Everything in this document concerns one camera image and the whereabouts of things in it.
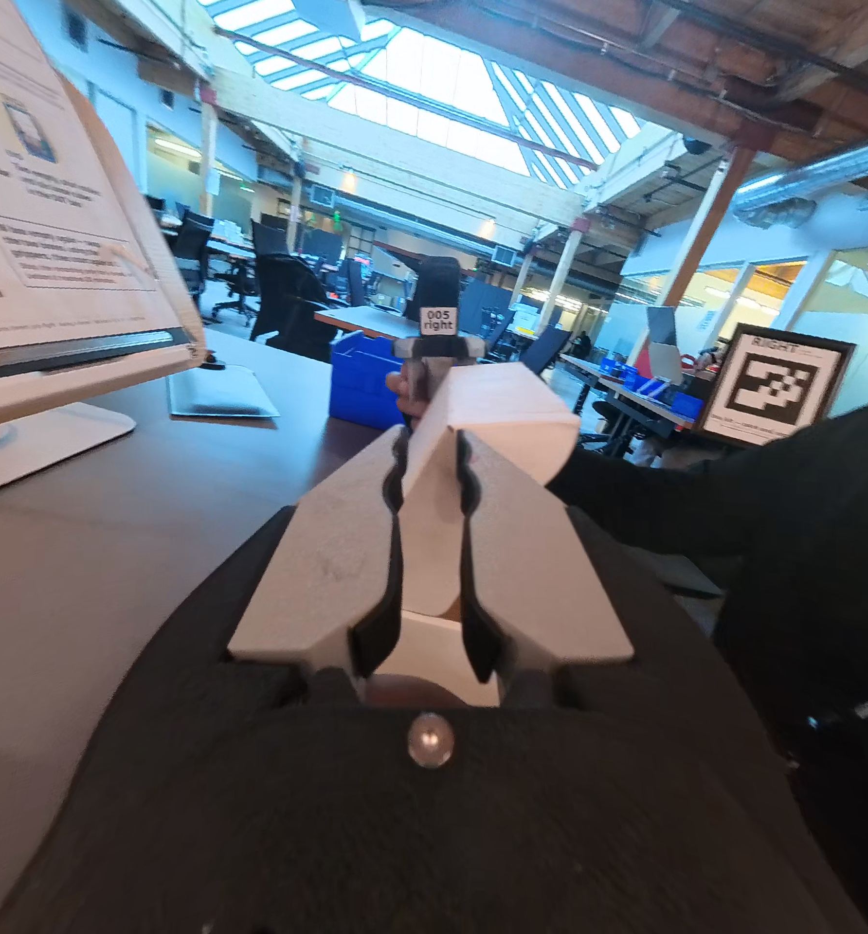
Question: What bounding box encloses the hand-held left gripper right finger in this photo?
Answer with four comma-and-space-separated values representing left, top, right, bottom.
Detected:
457, 429, 635, 684

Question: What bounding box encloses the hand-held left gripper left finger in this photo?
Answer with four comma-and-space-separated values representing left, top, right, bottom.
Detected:
228, 425, 410, 676

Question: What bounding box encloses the white cardboard mailer box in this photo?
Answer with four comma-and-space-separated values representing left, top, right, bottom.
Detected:
364, 361, 582, 705

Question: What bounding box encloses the grey white upright box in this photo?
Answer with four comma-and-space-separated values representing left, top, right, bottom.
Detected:
634, 305, 690, 386

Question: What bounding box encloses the person's right hand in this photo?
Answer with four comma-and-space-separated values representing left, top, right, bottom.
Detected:
385, 368, 435, 433

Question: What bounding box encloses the wooden top desk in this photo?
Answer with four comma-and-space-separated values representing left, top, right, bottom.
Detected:
316, 305, 424, 342

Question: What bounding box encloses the blue plastic bin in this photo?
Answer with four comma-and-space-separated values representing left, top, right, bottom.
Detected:
329, 330, 409, 428

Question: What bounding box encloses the black office chair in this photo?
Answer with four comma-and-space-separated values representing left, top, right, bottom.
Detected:
520, 324, 575, 375
248, 219, 344, 363
171, 210, 216, 307

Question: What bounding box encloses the silver metal tray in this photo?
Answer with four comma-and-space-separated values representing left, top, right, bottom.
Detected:
167, 365, 280, 418

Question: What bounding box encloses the long work table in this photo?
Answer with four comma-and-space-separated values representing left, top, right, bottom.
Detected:
560, 354, 705, 457

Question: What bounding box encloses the instruction sheet on wooden stand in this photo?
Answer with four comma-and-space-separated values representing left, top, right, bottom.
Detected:
0, 0, 209, 433

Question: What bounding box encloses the black white tag sign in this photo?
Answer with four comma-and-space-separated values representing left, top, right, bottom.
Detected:
700, 324, 857, 448

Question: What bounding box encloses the printed instruction sheet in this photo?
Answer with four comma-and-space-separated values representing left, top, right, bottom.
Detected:
0, 0, 187, 351

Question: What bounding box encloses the large silver ceiling duct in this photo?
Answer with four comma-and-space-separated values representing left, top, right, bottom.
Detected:
729, 131, 868, 229

